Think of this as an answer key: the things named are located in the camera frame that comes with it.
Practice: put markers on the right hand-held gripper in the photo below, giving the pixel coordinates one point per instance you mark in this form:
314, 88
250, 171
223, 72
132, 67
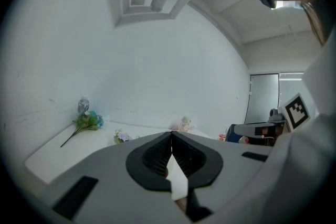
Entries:
296, 112

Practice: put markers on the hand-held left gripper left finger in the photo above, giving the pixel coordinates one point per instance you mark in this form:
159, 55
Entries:
110, 165

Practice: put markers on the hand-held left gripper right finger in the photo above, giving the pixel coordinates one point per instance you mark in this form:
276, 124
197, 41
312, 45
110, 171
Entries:
236, 165

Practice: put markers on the purple flower bouquet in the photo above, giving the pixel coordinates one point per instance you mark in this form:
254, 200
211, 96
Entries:
123, 137

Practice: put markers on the blue flower bunch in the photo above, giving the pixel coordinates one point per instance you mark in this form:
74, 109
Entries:
86, 122

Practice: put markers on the blue chair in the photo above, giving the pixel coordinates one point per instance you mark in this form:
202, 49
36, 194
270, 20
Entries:
229, 133

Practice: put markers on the pink drink bottle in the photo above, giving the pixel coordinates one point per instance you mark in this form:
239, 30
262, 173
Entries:
222, 137

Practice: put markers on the frosted glass door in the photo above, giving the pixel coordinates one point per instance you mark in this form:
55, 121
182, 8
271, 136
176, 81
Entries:
262, 97

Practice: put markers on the person's beige top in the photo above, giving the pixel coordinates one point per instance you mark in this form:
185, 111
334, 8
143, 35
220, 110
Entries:
315, 139

